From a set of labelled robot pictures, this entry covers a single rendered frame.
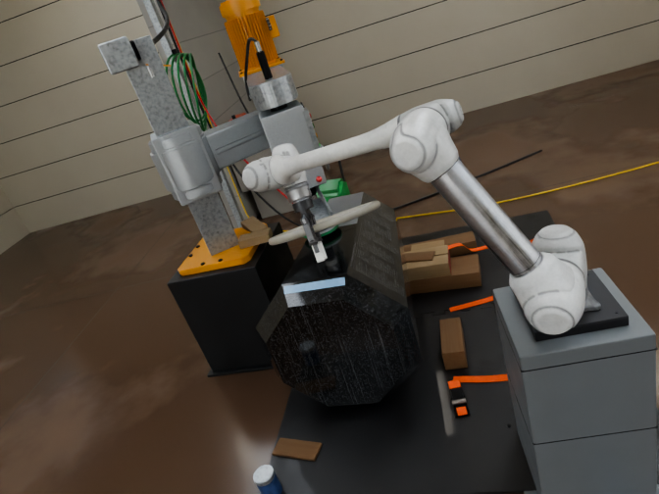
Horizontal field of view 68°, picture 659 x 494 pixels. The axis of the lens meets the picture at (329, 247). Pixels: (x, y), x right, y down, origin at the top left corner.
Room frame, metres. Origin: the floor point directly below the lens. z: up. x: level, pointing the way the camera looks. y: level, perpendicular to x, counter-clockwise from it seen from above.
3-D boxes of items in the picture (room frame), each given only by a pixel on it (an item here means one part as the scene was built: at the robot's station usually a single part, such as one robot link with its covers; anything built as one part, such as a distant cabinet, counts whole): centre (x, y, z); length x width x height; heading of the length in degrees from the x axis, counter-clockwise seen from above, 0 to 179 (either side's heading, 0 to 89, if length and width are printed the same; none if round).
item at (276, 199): (5.81, 0.27, 0.43); 1.30 x 0.62 x 0.86; 167
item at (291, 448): (1.87, 0.49, 0.02); 0.25 x 0.10 x 0.01; 60
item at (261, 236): (2.83, 0.42, 0.81); 0.20 x 0.10 x 0.05; 81
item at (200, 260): (2.95, 0.64, 0.76); 0.49 x 0.49 x 0.05; 73
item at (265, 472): (1.67, 0.63, 0.08); 0.10 x 0.10 x 0.13
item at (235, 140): (3.03, 0.46, 1.36); 0.74 x 0.34 x 0.25; 113
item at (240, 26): (3.21, 0.03, 1.90); 0.31 x 0.28 x 0.40; 92
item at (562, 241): (1.31, -0.68, 1.00); 0.18 x 0.16 x 0.22; 147
